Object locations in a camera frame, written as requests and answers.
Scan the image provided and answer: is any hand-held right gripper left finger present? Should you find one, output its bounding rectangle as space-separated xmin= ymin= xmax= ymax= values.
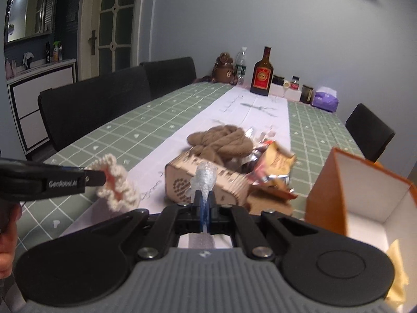
xmin=98 ymin=193 xmax=203 ymax=260

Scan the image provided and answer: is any white black-trim cabinet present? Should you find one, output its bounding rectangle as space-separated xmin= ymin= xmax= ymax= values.
xmin=7 ymin=59 xmax=77 ymax=154

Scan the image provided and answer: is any brown liquor bottle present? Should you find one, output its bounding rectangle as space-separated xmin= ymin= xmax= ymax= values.
xmin=250 ymin=46 xmax=274 ymax=97

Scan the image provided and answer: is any tall dark jar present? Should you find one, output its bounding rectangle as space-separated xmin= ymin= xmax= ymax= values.
xmin=300 ymin=85 xmax=314 ymax=104

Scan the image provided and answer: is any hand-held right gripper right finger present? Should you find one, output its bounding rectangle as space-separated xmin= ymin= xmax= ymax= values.
xmin=206 ymin=193 xmax=318 ymax=261

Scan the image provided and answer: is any black chair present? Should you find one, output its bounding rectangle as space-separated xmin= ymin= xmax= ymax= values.
xmin=345 ymin=103 xmax=396 ymax=163
xmin=37 ymin=66 xmax=153 ymax=152
xmin=140 ymin=56 xmax=198 ymax=100

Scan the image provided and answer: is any person's left hand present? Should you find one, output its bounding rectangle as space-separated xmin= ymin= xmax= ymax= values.
xmin=0 ymin=207 xmax=23 ymax=279

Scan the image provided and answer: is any white printed table runner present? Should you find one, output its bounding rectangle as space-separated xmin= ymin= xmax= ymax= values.
xmin=62 ymin=85 xmax=290 ymax=248

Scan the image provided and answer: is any clear water bottle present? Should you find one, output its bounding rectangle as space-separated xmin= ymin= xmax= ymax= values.
xmin=235 ymin=46 xmax=248 ymax=85

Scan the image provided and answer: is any white box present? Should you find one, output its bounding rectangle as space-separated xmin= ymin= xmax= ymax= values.
xmin=270 ymin=83 xmax=302 ymax=101

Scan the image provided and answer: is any white waffle towel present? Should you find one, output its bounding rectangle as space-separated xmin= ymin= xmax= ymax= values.
xmin=187 ymin=161 xmax=218 ymax=250

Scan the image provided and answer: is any yellow snack bag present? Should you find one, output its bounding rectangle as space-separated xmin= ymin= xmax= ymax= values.
xmin=246 ymin=141 xmax=298 ymax=199

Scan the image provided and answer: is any brown bear-shaped bottle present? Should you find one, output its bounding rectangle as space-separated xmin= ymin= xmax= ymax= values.
xmin=195 ymin=52 xmax=240 ymax=85

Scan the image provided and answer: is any orange cardboard box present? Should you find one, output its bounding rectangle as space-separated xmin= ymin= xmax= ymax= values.
xmin=304 ymin=147 xmax=417 ymax=313

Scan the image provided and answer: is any wooden radio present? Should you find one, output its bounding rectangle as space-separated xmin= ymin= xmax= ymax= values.
xmin=164 ymin=152 xmax=251 ymax=207

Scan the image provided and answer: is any brown knitted scarf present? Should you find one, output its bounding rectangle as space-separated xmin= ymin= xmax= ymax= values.
xmin=187 ymin=124 xmax=256 ymax=167

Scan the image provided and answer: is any green checked tablecloth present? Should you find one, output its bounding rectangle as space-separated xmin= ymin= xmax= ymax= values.
xmin=0 ymin=81 xmax=365 ymax=268

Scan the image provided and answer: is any yellow cloth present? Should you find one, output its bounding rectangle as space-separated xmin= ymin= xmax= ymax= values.
xmin=386 ymin=239 xmax=410 ymax=310

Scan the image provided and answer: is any cream glass-pane door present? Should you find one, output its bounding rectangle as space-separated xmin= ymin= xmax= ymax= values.
xmin=80 ymin=0 xmax=147 ymax=80

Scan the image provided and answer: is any purple tissue pack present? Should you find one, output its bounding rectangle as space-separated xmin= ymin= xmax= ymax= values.
xmin=312 ymin=86 xmax=339 ymax=113

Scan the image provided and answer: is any pink cream crochet scrunchie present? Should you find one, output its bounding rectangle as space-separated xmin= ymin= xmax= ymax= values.
xmin=84 ymin=155 xmax=140 ymax=212

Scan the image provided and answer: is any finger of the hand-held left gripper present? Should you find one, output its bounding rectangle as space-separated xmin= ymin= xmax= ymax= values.
xmin=83 ymin=170 xmax=107 ymax=189

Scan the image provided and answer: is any wall mirror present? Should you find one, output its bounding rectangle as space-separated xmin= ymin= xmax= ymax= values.
xmin=5 ymin=0 xmax=61 ymax=43

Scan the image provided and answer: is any pink bottle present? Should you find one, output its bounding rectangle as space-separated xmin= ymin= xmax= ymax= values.
xmin=5 ymin=58 xmax=18 ymax=79

